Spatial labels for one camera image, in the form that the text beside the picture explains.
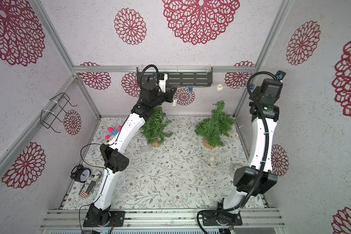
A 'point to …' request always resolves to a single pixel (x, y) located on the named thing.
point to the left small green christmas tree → (156, 127)
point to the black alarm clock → (80, 174)
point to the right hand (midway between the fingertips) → (266, 86)
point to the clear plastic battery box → (146, 148)
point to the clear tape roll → (234, 167)
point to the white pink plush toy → (112, 131)
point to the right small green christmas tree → (215, 128)
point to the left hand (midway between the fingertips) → (177, 89)
